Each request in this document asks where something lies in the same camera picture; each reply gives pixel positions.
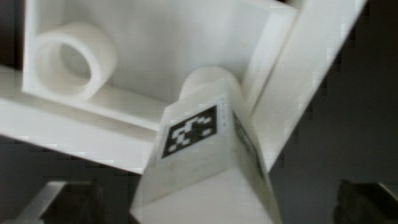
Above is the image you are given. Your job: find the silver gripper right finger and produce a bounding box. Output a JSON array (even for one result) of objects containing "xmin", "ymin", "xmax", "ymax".
[{"xmin": 333, "ymin": 180, "xmax": 398, "ymax": 224}]

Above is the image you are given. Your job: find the white chair seat piece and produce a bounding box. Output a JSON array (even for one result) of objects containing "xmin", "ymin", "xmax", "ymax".
[{"xmin": 22, "ymin": 0, "xmax": 297, "ymax": 130}]

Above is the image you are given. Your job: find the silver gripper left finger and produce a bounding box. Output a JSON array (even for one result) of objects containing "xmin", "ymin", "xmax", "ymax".
[{"xmin": 11, "ymin": 181, "xmax": 109, "ymax": 224}]

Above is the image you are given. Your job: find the white U-shaped boundary frame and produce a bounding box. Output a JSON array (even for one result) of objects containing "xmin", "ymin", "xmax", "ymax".
[{"xmin": 0, "ymin": 0, "xmax": 367, "ymax": 172}]

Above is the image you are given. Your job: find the white chair leg block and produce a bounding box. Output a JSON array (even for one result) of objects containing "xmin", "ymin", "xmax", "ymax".
[{"xmin": 130, "ymin": 67, "xmax": 283, "ymax": 224}]

